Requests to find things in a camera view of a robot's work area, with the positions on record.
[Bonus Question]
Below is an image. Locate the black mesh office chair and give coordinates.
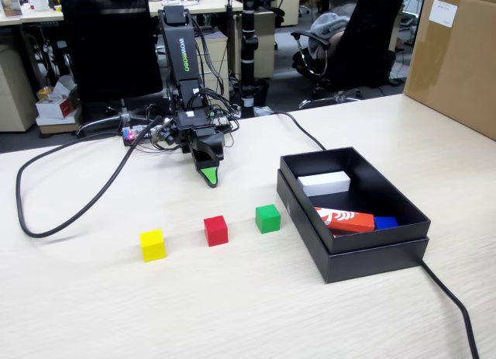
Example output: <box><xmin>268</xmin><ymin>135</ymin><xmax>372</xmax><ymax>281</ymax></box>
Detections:
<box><xmin>57</xmin><ymin>0</ymin><xmax>164</xmax><ymax>137</ymax></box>

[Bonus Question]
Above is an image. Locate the grey cloth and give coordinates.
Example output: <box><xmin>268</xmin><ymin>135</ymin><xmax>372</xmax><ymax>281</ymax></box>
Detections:
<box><xmin>309</xmin><ymin>12</ymin><xmax>352</xmax><ymax>60</ymax></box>

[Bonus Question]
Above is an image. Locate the small photo frame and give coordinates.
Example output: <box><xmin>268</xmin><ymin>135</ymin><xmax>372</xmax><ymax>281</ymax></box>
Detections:
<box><xmin>0</xmin><ymin>0</ymin><xmax>24</xmax><ymax>19</ymax></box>

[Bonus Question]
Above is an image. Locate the black open box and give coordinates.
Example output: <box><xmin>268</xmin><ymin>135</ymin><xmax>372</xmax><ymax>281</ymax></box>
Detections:
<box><xmin>276</xmin><ymin>168</ymin><xmax>430</xmax><ymax>285</ymax></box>

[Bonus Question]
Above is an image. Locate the green wooden cube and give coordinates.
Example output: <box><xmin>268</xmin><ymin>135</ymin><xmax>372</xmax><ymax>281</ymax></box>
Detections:
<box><xmin>254</xmin><ymin>204</ymin><xmax>281</xmax><ymax>234</ymax></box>

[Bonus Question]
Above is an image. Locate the large brown cardboard box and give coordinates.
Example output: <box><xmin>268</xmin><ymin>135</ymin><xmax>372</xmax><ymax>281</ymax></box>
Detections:
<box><xmin>402</xmin><ymin>0</ymin><xmax>496</xmax><ymax>141</ymax></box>

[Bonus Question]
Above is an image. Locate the beige office desk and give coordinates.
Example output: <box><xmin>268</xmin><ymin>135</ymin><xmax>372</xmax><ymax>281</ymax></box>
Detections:
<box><xmin>0</xmin><ymin>0</ymin><xmax>243</xmax><ymax>26</ymax></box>

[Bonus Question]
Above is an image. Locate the black segmented pole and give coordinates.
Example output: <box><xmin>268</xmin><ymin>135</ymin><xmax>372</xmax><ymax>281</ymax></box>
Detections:
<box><xmin>238</xmin><ymin>0</ymin><xmax>270</xmax><ymax>118</ymax></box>

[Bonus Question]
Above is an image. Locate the black cardboard box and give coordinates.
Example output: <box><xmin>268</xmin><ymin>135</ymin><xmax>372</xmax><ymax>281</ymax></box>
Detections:
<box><xmin>279</xmin><ymin>146</ymin><xmax>432</xmax><ymax>255</ymax></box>

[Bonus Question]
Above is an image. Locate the blue wooden block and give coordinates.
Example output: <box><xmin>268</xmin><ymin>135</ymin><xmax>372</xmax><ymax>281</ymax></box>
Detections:
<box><xmin>374</xmin><ymin>216</ymin><xmax>399</xmax><ymax>231</ymax></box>

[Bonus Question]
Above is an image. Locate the white open carton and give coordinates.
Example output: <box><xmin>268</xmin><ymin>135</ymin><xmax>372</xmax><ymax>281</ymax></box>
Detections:
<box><xmin>35</xmin><ymin>75</ymin><xmax>82</xmax><ymax>126</ymax></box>

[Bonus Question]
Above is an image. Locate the thick black cable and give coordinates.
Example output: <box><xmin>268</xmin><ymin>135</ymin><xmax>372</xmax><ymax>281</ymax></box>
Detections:
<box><xmin>15</xmin><ymin>116</ymin><xmax>164</xmax><ymax>238</ymax></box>
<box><xmin>267</xmin><ymin>110</ymin><xmax>481</xmax><ymax>359</ymax></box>

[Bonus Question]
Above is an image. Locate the black chair with chrome armrest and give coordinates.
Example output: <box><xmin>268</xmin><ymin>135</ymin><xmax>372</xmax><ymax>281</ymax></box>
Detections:
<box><xmin>290</xmin><ymin>0</ymin><xmax>408</xmax><ymax>110</ymax></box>

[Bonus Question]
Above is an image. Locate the thin black wire loop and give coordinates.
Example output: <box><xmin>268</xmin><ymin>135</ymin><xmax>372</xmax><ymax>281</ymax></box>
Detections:
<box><xmin>220</xmin><ymin>118</ymin><xmax>242</xmax><ymax>147</ymax></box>

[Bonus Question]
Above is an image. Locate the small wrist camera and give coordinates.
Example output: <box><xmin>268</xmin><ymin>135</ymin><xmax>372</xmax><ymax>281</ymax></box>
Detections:
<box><xmin>149</xmin><ymin>118</ymin><xmax>179</xmax><ymax>149</ymax></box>

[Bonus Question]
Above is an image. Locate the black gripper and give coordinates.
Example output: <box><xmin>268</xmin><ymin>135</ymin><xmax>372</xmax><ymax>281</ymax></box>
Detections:
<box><xmin>173</xmin><ymin>109</ymin><xmax>226</xmax><ymax>188</ymax></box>

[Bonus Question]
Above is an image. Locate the controller circuit board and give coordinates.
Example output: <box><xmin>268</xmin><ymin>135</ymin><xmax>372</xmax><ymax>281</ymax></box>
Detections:
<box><xmin>122</xmin><ymin>124</ymin><xmax>171</xmax><ymax>147</ymax></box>

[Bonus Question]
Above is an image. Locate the yellow wooden cube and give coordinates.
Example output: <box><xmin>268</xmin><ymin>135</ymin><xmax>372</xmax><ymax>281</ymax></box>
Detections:
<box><xmin>139</xmin><ymin>229</ymin><xmax>167</xmax><ymax>263</ymax></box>

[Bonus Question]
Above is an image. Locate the white rectangular block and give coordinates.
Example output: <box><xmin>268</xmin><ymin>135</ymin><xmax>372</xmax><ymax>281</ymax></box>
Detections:
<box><xmin>297</xmin><ymin>171</ymin><xmax>352</xmax><ymax>197</ymax></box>

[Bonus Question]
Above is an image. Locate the orange printed rectangular block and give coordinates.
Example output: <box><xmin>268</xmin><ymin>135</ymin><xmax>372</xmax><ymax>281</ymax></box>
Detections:
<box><xmin>313</xmin><ymin>206</ymin><xmax>376</xmax><ymax>236</ymax></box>

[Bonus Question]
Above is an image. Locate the red wooden cube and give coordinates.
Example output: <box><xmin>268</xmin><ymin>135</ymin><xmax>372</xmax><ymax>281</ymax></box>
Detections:
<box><xmin>203</xmin><ymin>215</ymin><xmax>229</xmax><ymax>247</ymax></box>

